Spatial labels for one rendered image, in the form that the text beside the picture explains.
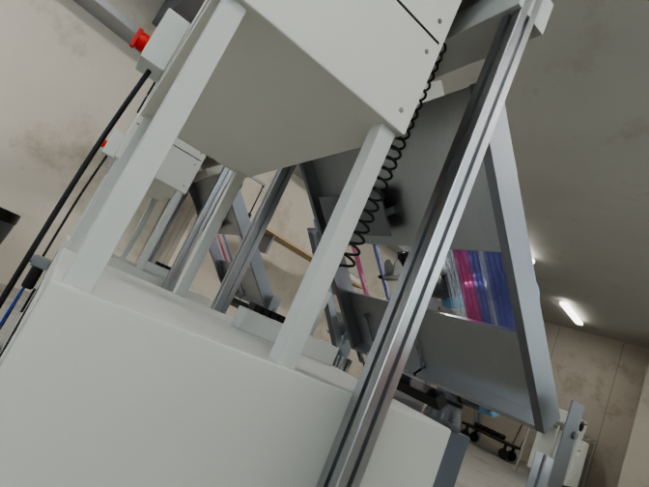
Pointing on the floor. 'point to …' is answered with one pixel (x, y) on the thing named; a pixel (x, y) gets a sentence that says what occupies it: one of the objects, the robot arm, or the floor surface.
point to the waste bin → (7, 222)
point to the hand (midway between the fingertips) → (383, 278)
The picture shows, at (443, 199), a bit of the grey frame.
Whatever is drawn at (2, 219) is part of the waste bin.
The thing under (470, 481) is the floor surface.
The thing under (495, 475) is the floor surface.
